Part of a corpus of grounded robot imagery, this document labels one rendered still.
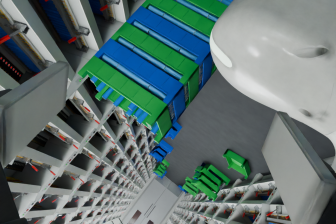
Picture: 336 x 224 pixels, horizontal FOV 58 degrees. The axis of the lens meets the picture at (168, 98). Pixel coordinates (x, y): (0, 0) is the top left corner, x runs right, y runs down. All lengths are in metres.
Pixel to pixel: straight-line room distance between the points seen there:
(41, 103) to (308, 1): 0.24
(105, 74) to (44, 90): 0.80
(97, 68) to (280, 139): 0.84
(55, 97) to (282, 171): 0.13
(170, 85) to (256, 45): 0.64
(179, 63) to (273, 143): 0.77
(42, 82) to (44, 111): 0.02
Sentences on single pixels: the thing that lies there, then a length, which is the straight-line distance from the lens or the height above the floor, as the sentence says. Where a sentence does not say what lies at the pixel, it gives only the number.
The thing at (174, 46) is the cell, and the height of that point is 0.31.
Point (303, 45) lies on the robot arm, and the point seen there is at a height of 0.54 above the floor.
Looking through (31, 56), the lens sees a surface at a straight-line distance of 1.22.
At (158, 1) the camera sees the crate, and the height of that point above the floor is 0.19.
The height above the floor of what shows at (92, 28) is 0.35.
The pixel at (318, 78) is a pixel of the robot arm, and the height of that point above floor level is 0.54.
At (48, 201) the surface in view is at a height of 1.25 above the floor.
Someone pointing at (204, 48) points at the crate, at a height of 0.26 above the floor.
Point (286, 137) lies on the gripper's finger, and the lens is 0.18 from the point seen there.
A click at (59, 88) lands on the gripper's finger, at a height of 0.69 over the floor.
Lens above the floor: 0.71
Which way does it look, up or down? 16 degrees down
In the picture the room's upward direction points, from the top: 141 degrees counter-clockwise
